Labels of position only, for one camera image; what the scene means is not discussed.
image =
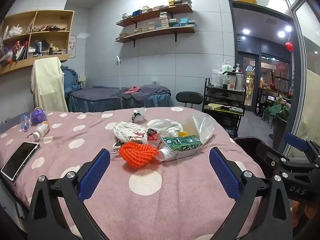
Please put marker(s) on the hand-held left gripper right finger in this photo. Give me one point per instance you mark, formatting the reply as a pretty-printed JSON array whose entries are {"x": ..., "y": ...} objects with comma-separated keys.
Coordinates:
[{"x": 223, "y": 173}]

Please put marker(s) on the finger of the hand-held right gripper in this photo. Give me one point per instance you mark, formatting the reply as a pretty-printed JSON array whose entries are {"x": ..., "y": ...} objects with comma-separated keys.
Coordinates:
[
  {"x": 296, "y": 141},
  {"x": 268, "y": 152}
]

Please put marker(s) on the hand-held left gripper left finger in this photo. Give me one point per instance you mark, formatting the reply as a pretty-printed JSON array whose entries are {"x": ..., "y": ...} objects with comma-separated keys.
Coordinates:
[{"x": 93, "y": 172}]

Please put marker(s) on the brown plastic trash bin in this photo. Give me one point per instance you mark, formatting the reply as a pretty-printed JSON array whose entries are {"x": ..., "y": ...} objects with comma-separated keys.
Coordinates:
[{"x": 247, "y": 150}]

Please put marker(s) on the orange foam fruit net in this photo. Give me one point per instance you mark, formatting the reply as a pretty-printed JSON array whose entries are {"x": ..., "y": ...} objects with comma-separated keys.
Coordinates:
[{"x": 137, "y": 153}]

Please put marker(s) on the green white drink carton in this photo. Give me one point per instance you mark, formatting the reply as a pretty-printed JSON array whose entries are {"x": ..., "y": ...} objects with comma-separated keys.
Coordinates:
[{"x": 182, "y": 143}]

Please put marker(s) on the clear plastic container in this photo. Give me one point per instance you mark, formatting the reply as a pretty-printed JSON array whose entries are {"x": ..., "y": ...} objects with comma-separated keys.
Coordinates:
[{"x": 200, "y": 127}]

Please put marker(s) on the white printed plastic bag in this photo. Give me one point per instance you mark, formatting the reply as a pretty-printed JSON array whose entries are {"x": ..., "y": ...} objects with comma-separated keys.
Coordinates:
[{"x": 127, "y": 131}]

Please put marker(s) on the yellow foam fruit net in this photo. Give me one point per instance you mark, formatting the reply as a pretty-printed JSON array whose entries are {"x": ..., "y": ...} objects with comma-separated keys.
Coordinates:
[{"x": 183, "y": 133}]

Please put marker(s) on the white tissue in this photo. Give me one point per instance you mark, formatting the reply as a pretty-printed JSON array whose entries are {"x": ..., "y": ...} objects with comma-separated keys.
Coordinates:
[{"x": 175, "y": 130}]

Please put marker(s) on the red snack packet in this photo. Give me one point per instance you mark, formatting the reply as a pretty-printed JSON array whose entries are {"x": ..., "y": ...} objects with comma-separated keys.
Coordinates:
[{"x": 152, "y": 136}]

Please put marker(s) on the small wrapper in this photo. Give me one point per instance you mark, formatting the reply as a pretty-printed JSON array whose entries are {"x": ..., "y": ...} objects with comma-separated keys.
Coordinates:
[{"x": 136, "y": 116}]

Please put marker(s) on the thin white plastic bag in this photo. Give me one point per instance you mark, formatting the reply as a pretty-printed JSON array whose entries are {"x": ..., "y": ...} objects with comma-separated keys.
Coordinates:
[{"x": 160, "y": 123}]

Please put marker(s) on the person's right hand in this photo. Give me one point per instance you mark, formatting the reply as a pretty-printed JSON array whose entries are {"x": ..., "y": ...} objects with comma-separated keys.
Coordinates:
[{"x": 310, "y": 211}]

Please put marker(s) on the potted green plant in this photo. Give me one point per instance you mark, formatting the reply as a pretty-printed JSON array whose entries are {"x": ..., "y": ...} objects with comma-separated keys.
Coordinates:
[{"x": 278, "y": 110}]

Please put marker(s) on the glass sliding door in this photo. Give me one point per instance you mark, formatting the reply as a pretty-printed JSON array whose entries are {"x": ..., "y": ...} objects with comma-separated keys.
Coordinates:
[{"x": 312, "y": 92}]

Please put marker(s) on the pink polka dot blanket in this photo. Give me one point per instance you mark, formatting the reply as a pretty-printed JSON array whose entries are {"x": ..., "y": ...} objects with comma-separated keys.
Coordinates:
[{"x": 175, "y": 205}]

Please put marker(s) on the red vase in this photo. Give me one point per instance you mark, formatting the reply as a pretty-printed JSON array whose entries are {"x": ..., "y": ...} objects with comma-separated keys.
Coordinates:
[{"x": 272, "y": 86}]

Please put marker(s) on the white pill bottle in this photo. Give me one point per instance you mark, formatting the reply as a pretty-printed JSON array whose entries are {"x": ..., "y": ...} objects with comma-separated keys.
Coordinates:
[{"x": 42, "y": 130}]

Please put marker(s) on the yellow paper sheet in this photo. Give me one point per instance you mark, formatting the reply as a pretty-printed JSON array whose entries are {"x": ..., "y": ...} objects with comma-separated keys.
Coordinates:
[{"x": 212, "y": 106}]

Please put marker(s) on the black mesh cart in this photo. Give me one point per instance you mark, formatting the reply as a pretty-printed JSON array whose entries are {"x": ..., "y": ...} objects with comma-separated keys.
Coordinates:
[{"x": 225, "y": 95}]

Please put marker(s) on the small black hair clip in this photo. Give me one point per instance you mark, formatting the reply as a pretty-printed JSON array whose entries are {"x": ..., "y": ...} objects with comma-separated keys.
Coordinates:
[{"x": 30, "y": 135}]

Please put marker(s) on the glass double door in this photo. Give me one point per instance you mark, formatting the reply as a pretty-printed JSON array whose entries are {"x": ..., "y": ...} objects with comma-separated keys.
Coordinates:
[{"x": 248, "y": 80}]

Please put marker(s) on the black smartphone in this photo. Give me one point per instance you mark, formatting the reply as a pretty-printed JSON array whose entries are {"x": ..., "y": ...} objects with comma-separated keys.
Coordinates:
[{"x": 18, "y": 160}]

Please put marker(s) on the massage bed with blue skirt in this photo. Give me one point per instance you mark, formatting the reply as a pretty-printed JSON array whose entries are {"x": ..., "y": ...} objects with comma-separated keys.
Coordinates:
[{"x": 100, "y": 95}]

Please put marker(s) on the black stool chair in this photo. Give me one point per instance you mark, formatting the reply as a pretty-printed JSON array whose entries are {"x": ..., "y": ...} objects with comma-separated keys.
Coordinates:
[{"x": 188, "y": 97}]

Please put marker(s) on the small blue bottle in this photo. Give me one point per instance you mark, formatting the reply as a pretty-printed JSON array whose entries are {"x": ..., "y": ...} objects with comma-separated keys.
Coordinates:
[{"x": 24, "y": 122}]

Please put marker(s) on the white lampshade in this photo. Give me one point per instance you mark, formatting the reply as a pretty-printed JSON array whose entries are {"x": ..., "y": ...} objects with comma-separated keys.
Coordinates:
[{"x": 249, "y": 68}]

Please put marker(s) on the blue cloth pile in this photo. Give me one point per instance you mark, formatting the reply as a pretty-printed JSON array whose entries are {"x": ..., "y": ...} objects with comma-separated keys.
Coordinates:
[{"x": 71, "y": 80}]

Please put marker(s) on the red hanging ornament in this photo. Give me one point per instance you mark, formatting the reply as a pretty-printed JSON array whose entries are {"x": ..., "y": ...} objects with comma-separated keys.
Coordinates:
[{"x": 289, "y": 46}]

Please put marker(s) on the cream towel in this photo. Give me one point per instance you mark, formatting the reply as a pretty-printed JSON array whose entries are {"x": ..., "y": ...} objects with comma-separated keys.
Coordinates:
[{"x": 47, "y": 85}]

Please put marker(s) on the grey blanket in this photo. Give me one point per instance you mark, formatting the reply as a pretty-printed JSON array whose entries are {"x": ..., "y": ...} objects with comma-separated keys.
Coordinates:
[{"x": 152, "y": 91}]

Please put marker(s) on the round ceiling light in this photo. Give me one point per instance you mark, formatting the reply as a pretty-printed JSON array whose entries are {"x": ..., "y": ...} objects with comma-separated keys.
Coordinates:
[
  {"x": 246, "y": 31},
  {"x": 281, "y": 33},
  {"x": 288, "y": 28}
]

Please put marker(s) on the row of small boxes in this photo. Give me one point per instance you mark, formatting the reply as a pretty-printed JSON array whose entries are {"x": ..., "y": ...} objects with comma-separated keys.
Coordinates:
[{"x": 47, "y": 51}]

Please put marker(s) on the dark folded cloth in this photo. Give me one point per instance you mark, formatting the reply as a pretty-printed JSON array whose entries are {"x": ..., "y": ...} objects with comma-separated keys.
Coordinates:
[{"x": 40, "y": 45}]

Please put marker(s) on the red white cloth bundle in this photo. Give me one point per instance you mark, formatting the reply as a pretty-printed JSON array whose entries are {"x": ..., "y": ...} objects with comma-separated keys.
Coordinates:
[{"x": 15, "y": 51}]

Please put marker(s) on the yellow door sign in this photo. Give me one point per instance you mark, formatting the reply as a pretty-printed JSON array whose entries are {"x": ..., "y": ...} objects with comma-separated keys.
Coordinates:
[{"x": 246, "y": 0}]

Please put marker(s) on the pile of dark tools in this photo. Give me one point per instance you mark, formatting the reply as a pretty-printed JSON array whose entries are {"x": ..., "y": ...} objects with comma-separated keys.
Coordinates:
[{"x": 47, "y": 27}]

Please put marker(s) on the stacks of books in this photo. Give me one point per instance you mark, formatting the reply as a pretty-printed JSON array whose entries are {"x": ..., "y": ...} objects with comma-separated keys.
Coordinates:
[{"x": 175, "y": 2}]

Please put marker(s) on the beige wall box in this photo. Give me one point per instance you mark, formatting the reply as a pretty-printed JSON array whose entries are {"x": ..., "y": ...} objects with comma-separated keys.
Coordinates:
[{"x": 81, "y": 79}]

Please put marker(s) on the white wall socket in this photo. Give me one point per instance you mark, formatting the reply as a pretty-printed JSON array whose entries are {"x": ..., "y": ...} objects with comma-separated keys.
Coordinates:
[{"x": 155, "y": 82}]

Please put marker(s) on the wall poster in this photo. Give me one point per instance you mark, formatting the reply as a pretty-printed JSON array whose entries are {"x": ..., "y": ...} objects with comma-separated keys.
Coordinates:
[{"x": 72, "y": 47}]

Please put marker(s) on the dark grey door frame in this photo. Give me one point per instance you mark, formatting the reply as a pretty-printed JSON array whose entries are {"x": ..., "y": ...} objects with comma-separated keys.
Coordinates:
[{"x": 232, "y": 30}]

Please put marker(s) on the curved wooden wall shelf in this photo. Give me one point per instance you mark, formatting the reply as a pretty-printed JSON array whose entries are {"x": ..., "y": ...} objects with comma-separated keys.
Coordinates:
[
  {"x": 160, "y": 32},
  {"x": 155, "y": 15}
]

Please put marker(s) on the wooden cubby wall shelf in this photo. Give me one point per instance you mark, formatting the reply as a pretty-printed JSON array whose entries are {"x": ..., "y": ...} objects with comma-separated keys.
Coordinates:
[{"x": 55, "y": 11}]

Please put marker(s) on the wall shelves with books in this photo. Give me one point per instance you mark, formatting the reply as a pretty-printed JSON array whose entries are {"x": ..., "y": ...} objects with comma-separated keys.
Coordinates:
[{"x": 163, "y": 17}]

